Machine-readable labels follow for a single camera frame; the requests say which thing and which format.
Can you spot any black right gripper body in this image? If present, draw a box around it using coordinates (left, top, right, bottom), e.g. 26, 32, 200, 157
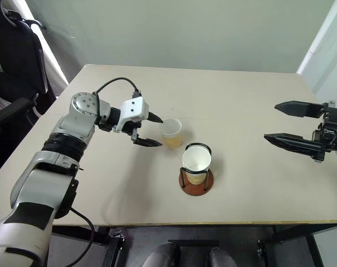
311, 101, 337, 152

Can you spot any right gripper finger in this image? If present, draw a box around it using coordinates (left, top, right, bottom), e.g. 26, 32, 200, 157
274, 100, 325, 119
263, 133, 325, 163

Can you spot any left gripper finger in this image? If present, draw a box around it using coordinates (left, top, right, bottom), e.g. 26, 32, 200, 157
133, 135, 163, 147
148, 111, 164, 124

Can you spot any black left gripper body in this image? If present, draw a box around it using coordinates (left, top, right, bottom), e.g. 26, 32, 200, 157
123, 119, 143, 144

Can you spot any translucent cup with yellow liquid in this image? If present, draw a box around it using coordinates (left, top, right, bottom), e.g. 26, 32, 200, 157
158, 118, 183, 150

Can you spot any white paper cup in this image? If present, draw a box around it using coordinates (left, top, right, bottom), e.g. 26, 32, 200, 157
182, 144, 212, 186

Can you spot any black office chair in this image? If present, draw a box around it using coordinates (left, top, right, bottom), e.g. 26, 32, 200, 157
0, 0, 58, 180

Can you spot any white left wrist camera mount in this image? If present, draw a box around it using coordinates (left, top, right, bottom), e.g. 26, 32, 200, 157
114, 96, 151, 134

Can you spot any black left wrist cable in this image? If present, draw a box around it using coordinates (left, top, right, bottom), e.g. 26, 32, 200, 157
93, 77, 143, 125

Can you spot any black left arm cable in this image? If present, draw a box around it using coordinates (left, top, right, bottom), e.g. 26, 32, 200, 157
69, 207, 97, 246

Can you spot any black table frame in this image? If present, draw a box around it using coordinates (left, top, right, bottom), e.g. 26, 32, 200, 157
47, 221, 337, 267

